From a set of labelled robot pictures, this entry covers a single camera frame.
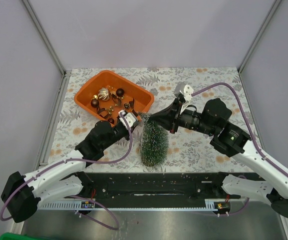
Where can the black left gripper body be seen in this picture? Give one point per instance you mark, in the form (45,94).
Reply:
(118,133)

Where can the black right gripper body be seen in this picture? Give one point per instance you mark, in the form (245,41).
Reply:
(189,118)

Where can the small green christmas tree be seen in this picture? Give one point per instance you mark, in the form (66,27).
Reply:
(154,142)

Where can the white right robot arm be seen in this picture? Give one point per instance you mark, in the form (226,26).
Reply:
(232,141)

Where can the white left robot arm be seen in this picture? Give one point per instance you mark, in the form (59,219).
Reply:
(24,194)

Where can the dark red small ball ornament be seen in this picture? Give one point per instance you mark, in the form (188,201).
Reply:
(111,120)

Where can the small pine cone ornament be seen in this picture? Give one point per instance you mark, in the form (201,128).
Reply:
(126,106)

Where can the brown ribbon bow ornament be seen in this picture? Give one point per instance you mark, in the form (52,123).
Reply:
(132,103)

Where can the floral patterned table mat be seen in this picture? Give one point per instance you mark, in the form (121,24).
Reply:
(188,151)

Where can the orange plastic bin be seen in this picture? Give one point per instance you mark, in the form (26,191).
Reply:
(109,109)

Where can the dark brown ball ornament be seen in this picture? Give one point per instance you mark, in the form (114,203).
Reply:
(120,92)

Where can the silver gold striped ball ornament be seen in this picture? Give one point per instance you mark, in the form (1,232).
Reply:
(104,94)

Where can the green plastic object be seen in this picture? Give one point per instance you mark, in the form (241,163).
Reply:
(12,236)

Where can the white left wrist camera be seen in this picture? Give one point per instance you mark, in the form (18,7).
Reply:
(128,119)

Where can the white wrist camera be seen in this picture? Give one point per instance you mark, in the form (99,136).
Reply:
(184,93)
(128,119)

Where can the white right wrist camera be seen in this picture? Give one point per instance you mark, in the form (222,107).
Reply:
(184,93)

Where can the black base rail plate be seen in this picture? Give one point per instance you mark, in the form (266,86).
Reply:
(192,187)

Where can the white slotted cable duct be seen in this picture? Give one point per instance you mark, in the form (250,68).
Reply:
(128,205)

